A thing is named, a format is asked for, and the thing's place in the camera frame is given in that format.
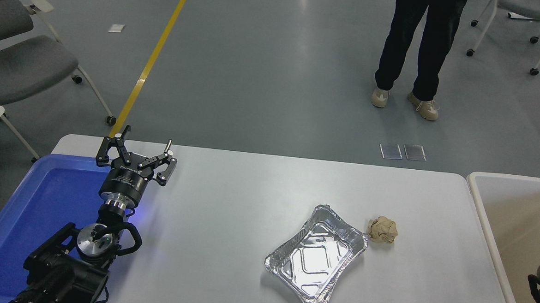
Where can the grey chair with armrest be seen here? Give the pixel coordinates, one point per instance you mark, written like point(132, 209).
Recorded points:
point(20, 64)

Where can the crumpled tan paper ball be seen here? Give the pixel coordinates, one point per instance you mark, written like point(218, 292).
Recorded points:
point(382, 229)

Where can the blue plastic tray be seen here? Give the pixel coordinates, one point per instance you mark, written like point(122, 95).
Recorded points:
point(40, 204)

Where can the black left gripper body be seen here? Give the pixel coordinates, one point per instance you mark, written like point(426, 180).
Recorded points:
point(124, 183)

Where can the large pale bin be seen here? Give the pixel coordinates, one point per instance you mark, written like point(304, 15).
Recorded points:
point(507, 214)

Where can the clear square floor plate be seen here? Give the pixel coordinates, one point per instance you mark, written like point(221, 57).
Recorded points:
point(414, 152)
point(390, 151)

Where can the silver foil tray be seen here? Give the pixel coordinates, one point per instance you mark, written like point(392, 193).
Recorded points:
point(315, 258)

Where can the person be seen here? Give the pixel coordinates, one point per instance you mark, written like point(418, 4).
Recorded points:
point(400, 38)

